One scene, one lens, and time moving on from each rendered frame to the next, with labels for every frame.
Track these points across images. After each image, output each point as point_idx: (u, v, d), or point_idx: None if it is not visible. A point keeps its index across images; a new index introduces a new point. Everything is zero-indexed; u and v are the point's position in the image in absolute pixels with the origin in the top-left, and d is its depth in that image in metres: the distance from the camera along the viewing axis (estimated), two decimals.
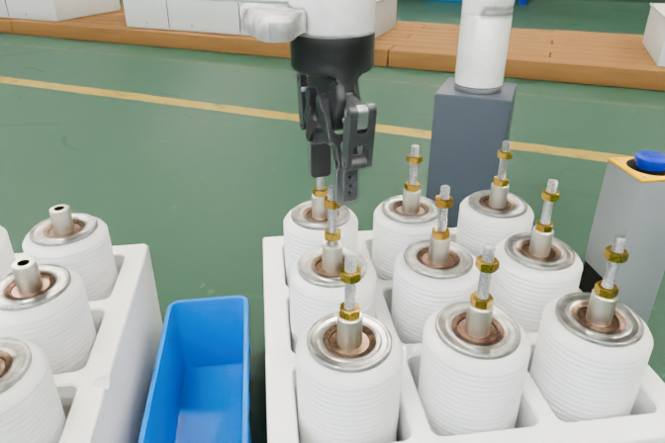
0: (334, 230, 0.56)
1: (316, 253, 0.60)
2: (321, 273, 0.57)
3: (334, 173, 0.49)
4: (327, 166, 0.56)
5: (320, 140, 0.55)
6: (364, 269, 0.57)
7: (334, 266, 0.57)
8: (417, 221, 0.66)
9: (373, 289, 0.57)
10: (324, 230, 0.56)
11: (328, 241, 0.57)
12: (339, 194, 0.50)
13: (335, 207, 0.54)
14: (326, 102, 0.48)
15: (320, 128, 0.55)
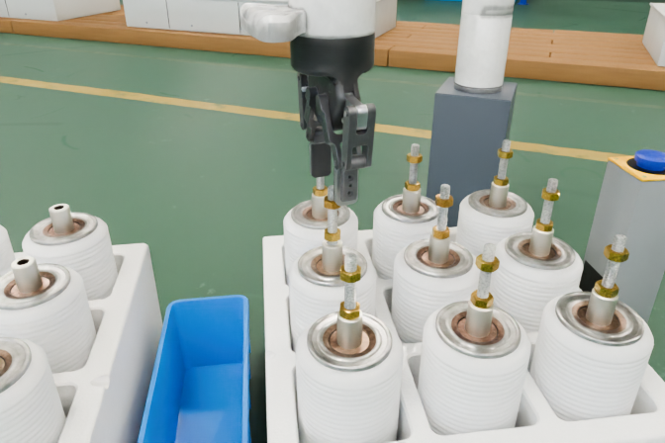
0: (334, 226, 0.56)
1: (316, 252, 0.60)
2: (321, 272, 0.57)
3: (334, 173, 0.49)
4: (327, 166, 0.56)
5: (320, 140, 0.55)
6: (364, 268, 0.57)
7: (334, 266, 0.57)
8: (417, 220, 0.66)
9: (373, 288, 0.57)
10: (333, 236, 0.55)
11: (333, 243, 0.56)
12: (339, 194, 0.50)
13: None
14: (326, 102, 0.48)
15: (320, 128, 0.55)
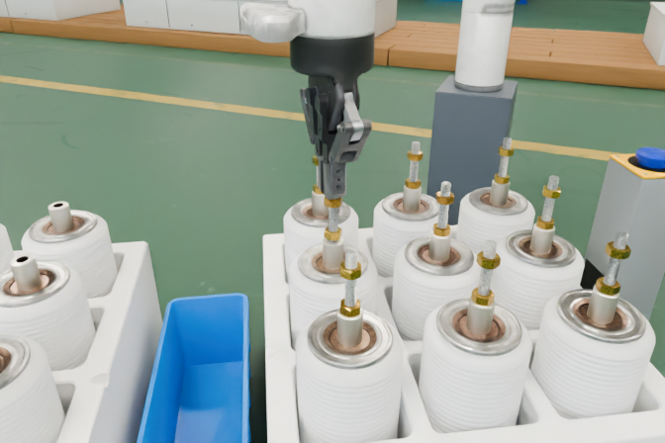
0: (333, 229, 0.56)
1: (316, 249, 0.60)
2: (322, 269, 0.57)
3: (324, 168, 0.52)
4: None
5: None
6: (365, 265, 0.57)
7: (335, 263, 0.57)
8: (418, 218, 0.66)
9: (374, 286, 0.57)
10: (326, 228, 0.57)
11: (329, 239, 0.57)
12: (329, 188, 0.53)
13: (333, 206, 0.54)
14: (325, 106, 0.48)
15: None
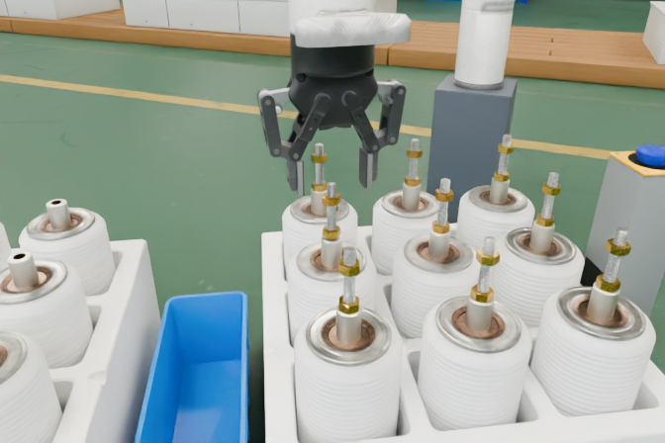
0: (334, 224, 0.56)
1: (315, 247, 0.60)
2: (320, 267, 0.57)
3: (368, 159, 0.52)
4: (300, 180, 0.53)
5: (299, 155, 0.51)
6: (363, 263, 0.56)
7: (334, 261, 0.56)
8: (417, 216, 0.66)
9: (372, 283, 0.56)
10: (330, 233, 0.55)
11: (332, 240, 0.56)
12: (371, 176, 0.54)
13: (338, 198, 0.55)
14: (357, 97, 0.49)
15: (291, 143, 0.51)
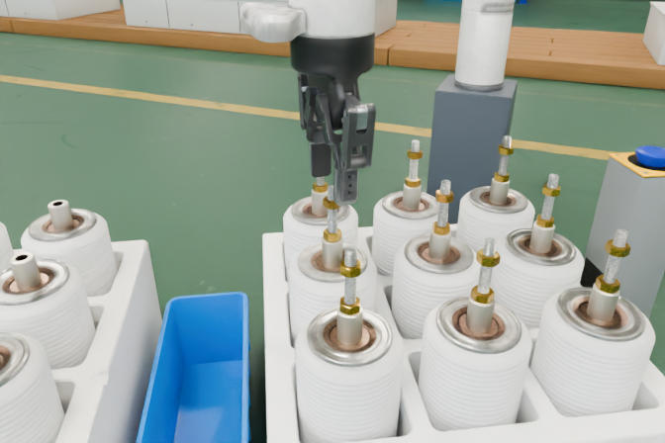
0: (332, 230, 0.56)
1: (316, 248, 0.60)
2: (321, 268, 0.57)
3: (334, 173, 0.49)
4: (327, 166, 0.56)
5: (320, 140, 0.55)
6: (364, 264, 0.57)
7: (334, 262, 0.57)
8: (418, 216, 0.66)
9: (373, 284, 0.57)
10: (327, 228, 0.57)
11: None
12: (338, 194, 0.50)
13: (331, 207, 0.54)
14: (326, 102, 0.48)
15: (320, 128, 0.55)
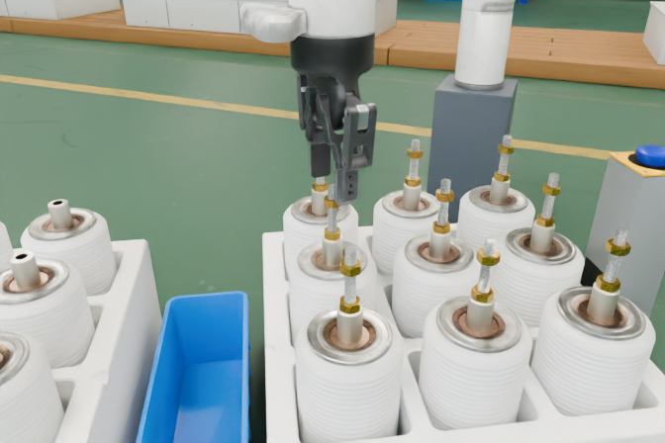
0: (334, 225, 0.56)
1: (320, 245, 0.60)
2: (319, 265, 0.57)
3: (334, 173, 0.49)
4: (327, 166, 0.56)
5: (320, 140, 0.55)
6: (362, 265, 0.56)
7: (333, 260, 0.57)
8: (418, 216, 0.66)
9: (370, 287, 0.56)
10: (333, 235, 0.55)
11: None
12: (339, 194, 0.50)
13: None
14: (326, 102, 0.48)
15: (320, 128, 0.55)
